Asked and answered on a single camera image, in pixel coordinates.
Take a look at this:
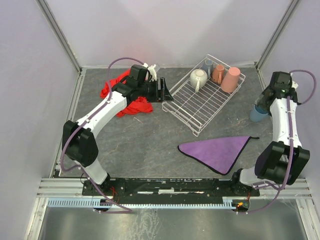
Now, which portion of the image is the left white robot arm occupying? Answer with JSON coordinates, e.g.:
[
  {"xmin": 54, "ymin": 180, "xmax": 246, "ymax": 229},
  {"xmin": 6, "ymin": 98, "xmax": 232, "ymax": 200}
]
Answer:
[{"xmin": 61, "ymin": 63, "xmax": 173, "ymax": 185}]

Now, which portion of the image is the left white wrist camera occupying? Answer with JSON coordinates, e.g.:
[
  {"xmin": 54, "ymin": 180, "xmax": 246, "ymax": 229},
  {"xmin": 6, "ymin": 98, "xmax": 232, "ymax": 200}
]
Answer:
[{"xmin": 143, "ymin": 63, "xmax": 160, "ymax": 82}]

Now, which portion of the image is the pink plastic tumbler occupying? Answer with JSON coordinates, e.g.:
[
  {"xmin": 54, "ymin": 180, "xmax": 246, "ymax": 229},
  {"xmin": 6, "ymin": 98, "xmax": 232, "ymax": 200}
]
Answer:
[{"xmin": 220, "ymin": 67, "xmax": 241, "ymax": 93}]

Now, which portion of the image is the white wire dish rack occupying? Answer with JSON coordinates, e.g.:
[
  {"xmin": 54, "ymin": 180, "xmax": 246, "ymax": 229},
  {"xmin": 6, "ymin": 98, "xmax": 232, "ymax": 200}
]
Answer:
[{"xmin": 162, "ymin": 54, "xmax": 246, "ymax": 137}]

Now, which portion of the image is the black mounting base plate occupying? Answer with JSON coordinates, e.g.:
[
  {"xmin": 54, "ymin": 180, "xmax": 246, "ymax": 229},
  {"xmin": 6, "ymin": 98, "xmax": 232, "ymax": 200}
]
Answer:
[{"xmin": 81, "ymin": 176, "xmax": 261, "ymax": 204}]

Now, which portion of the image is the purple microfiber cloth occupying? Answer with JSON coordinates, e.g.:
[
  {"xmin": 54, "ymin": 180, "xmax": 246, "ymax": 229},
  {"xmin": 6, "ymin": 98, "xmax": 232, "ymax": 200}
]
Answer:
[{"xmin": 177, "ymin": 136, "xmax": 259, "ymax": 176}]

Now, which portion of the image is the light blue cable duct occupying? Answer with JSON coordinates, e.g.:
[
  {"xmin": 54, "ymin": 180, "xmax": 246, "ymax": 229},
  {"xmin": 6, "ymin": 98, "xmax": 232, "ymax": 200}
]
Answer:
[{"xmin": 46, "ymin": 196, "xmax": 238, "ymax": 210}]

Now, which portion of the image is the red crumpled cloth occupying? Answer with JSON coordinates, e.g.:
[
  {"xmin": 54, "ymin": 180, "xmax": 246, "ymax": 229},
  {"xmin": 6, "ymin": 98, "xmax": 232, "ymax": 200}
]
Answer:
[{"xmin": 109, "ymin": 69, "xmax": 154, "ymax": 118}]

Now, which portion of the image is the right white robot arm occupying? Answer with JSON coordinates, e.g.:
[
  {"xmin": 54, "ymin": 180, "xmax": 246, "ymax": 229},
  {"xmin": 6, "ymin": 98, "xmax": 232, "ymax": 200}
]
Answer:
[{"xmin": 232, "ymin": 71, "xmax": 310, "ymax": 191}]

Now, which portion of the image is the cream ceramic mug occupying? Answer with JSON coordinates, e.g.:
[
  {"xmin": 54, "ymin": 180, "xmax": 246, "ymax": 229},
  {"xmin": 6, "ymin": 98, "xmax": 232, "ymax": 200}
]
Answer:
[{"xmin": 189, "ymin": 69, "xmax": 208, "ymax": 93}]

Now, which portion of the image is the light blue ceramic mug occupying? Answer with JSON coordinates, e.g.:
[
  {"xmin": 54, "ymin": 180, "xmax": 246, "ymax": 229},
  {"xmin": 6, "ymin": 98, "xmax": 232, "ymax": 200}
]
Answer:
[{"xmin": 201, "ymin": 58, "xmax": 213, "ymax": 77}]

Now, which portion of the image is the blue plastic cup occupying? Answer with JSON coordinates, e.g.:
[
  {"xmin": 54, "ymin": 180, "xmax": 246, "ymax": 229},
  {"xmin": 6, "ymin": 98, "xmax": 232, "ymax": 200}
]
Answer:
[{"xmin": 249, "ymin": 105, "xmax": 269, "ymax": 123}]

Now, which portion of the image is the salmon pink ceramic mug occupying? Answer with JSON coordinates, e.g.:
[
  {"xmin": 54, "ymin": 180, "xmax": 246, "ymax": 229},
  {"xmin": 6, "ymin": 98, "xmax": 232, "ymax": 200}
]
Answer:
[{"xmin": 211, "ymin": 64, "xmax": 225, "ymax": 85}]

